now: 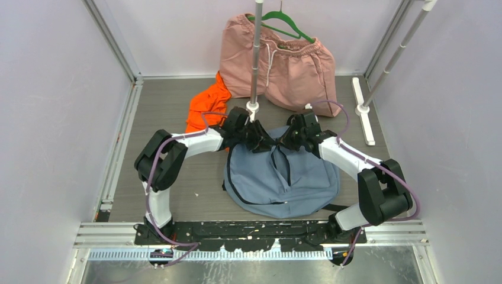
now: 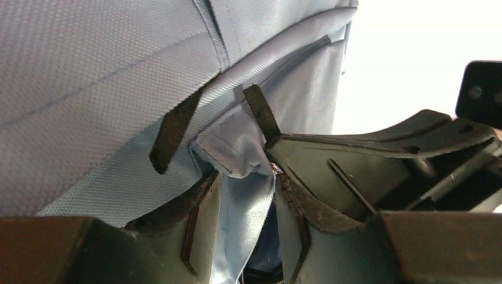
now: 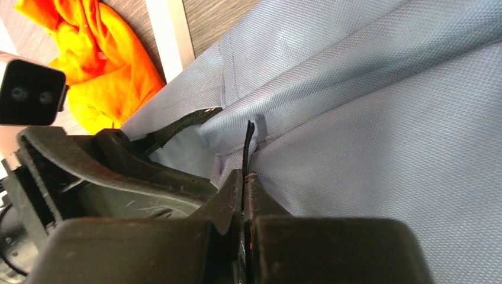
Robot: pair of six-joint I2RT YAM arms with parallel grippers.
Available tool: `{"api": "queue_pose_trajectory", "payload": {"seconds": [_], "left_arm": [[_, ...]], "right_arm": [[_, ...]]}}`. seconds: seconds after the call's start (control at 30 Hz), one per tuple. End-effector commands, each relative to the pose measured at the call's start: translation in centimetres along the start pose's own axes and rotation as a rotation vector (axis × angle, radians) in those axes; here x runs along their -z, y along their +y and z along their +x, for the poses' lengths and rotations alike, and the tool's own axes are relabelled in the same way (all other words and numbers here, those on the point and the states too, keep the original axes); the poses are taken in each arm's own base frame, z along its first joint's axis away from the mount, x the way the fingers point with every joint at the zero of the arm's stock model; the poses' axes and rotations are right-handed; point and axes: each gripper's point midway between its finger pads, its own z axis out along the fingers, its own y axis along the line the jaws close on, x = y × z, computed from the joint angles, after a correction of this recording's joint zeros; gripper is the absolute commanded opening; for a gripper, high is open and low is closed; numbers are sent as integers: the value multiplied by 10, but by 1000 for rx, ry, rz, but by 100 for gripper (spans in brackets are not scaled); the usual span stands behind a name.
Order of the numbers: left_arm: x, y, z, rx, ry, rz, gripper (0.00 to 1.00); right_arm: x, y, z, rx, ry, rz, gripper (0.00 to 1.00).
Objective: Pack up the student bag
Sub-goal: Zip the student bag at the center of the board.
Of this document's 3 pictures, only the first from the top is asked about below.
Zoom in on white right rack stand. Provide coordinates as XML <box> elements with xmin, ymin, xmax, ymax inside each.
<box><xmin>352</xmin><ymin>0</ymin><xmax>437</xmax><ymax>146</ymax></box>

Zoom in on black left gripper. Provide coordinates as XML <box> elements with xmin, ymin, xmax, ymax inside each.
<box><xmin>234</xmin><ymin>120</ymin><xmax>277</xmax><ymax>153</ymax></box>

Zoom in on pink shorts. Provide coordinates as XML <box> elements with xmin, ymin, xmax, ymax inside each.
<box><xmin>219</xmin><ymin>14</ymin><xmax>340</xmax><ymax>117</ymax></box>

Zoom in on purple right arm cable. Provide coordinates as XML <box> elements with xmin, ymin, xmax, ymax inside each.
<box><xmin>310</xmin><ymin>99</ymin><xmax>421</xmax><ymax>267</ymax></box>

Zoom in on orange shirt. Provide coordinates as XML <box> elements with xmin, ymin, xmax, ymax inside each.
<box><xmin>185</xmin><ymin>72</ymin><xmax>232</xmax><ymax>133</ymax></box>

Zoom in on green clothes hanger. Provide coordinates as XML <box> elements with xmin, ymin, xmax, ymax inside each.
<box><xmin>246</xmin><ymin>0</ymin><xmax>315</xmax><ymax>43</ymax></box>

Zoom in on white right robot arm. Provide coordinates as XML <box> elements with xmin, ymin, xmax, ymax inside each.
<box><xmin>279</xmin><ymin>109</ymin><xmax>418</xmax><ymax>243</ymax></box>

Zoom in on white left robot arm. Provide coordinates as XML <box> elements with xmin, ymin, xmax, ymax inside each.
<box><xmin>134</xmin><ymin>107</ymin><xmax>275</xmax><ymax>244</ymax></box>

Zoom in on light blue backpack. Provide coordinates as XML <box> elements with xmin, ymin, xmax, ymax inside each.
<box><xmin>223</xmin><ymin>144</ymin><xmax>345</xmax><ymax>219</ymax></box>

